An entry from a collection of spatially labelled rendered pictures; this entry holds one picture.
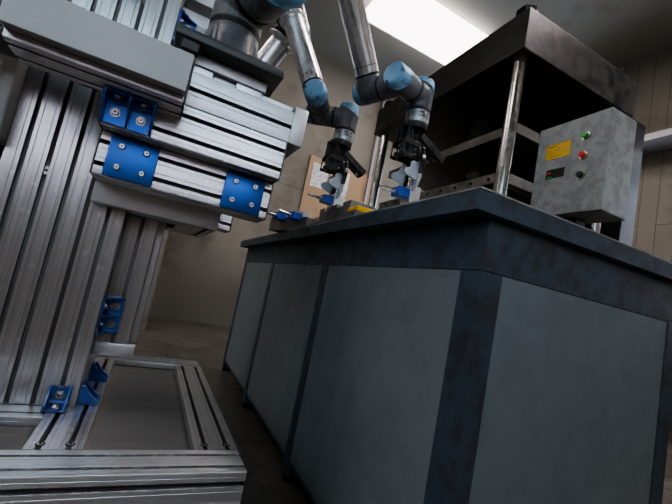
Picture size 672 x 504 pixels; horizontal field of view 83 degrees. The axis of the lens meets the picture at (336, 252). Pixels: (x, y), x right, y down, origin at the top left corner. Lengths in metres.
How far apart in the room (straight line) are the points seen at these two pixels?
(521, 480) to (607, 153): 1.25
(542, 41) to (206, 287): 3.60
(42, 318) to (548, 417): 1.04
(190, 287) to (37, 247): 3.36
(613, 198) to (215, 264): 3.63
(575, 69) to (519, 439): 1.85
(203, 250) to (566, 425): 3.88
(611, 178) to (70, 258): 1.72
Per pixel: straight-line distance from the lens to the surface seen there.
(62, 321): 1.04
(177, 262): 4.32
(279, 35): 1.67
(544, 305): 0.80
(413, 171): 1.19
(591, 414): 0.95
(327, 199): 1.37
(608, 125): 1.80
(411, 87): 1.24
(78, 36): 0.79
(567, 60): 2.28
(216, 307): 4.39
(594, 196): 1.71
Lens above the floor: 0.59
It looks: 6 degrees up
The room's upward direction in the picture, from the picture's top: 11 degrees clockwise
